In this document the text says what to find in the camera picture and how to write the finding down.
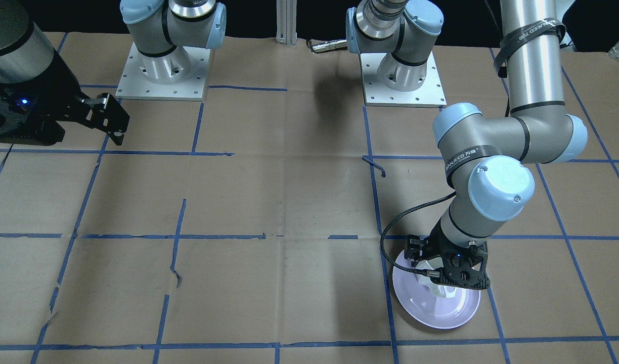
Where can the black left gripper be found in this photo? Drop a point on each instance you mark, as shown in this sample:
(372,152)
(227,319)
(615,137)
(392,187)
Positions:
(433,249)

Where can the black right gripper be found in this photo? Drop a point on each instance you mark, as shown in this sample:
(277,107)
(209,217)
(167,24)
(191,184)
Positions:
(61,87)

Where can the white faceted cup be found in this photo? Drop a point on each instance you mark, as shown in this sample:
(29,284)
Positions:
(446,292)

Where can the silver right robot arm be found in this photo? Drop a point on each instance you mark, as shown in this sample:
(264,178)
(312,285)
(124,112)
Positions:
(157,28)

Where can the lavender plate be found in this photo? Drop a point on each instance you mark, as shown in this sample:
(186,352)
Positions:
(435,312)

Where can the brown paper table cover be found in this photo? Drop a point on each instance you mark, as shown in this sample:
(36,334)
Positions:
(554,269)

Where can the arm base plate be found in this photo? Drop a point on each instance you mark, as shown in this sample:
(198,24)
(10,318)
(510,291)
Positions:
(388,83)
(179,76)

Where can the aluminium profile post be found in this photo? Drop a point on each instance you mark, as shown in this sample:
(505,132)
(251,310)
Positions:
(286,22)

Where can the silver cable connector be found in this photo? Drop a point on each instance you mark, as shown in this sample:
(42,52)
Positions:
(327,46)

